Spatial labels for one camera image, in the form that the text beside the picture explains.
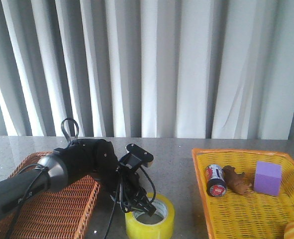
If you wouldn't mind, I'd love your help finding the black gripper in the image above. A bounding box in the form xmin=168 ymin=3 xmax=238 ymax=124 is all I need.
xmin=101 ymin=171 xmax=156 ymax=216

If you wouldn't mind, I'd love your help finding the yellow packing tape roll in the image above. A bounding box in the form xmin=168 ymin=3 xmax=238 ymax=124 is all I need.
xmin=125 ymin=194 xmax=175 ymax=239

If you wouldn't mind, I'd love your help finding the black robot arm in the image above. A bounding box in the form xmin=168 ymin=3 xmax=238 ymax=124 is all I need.
xmin=0 ymin=139 xmax=156 ymax=220

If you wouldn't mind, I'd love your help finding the small red-lidded can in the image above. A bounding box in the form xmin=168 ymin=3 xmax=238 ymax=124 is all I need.
xmin=205 ymin=164 xmax=227 ymax=197

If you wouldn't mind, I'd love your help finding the brown wicker basket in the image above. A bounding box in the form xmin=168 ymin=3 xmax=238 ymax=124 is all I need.
xmin=0 ymin=152 xmax=100 ymax=239

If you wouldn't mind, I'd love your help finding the brown ginger root toy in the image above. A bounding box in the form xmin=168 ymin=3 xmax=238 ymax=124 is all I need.
xmin=222 ymin=165 xmax=252 ymax=195

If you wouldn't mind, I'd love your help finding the yellow plastic basket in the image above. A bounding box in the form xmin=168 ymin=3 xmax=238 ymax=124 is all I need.
xmin=192 ymin=148 xmax=294 ymax=239

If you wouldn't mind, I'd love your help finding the purple foam cube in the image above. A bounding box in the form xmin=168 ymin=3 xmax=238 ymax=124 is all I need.
xmin=254 ymin=161 xmax=282 ymax=196

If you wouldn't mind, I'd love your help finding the white pleated curtain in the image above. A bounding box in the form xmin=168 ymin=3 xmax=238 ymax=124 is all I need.
xmin=0 ymin=0 xmax=294 ymax=139

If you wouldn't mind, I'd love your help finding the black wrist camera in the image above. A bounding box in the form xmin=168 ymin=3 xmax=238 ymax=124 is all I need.
xmin=119 ymin=143 xmax=154 ymax=173

